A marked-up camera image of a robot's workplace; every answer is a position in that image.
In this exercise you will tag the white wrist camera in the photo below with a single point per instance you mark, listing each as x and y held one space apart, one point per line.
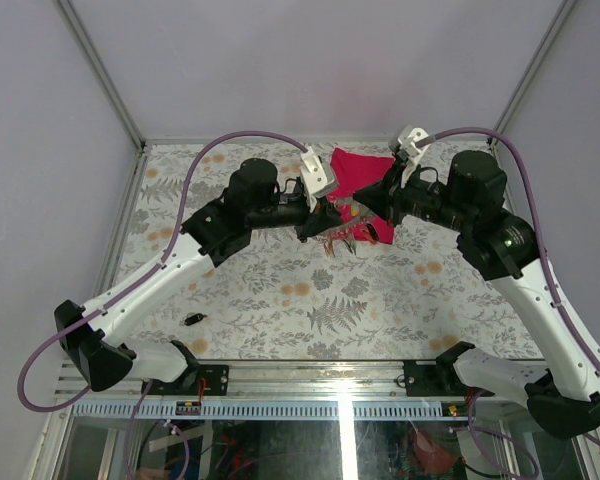
317 177
405 149

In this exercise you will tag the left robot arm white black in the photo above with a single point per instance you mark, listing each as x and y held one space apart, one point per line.
98 341

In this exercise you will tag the right aluminium frame post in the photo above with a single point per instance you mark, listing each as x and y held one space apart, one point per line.
558 22

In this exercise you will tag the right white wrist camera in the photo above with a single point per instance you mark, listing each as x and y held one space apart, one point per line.
405 149

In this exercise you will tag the perforated cable duct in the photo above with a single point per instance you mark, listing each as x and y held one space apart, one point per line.
291 410

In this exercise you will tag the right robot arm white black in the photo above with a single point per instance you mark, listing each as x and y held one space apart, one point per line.
564 396

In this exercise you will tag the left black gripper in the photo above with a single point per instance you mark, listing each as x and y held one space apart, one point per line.
317 221

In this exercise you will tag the red folded cloth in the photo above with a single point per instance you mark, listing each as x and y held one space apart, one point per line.
355 172

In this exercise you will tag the left aluminium frame post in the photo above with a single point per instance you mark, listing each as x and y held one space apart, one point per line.
77 27

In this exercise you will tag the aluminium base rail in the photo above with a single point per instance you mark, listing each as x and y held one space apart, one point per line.
306 379

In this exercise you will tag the small black key fob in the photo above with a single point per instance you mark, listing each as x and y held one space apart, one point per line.
194 319

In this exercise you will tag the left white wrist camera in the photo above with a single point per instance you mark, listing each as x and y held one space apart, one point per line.
317 177

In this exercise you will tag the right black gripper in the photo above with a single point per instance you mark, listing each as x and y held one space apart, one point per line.
388 201

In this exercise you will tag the round metal key ring disc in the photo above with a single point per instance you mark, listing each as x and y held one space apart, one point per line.
357 227

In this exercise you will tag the aluminium frame post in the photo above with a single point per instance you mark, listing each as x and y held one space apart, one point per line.
77 27
558 22

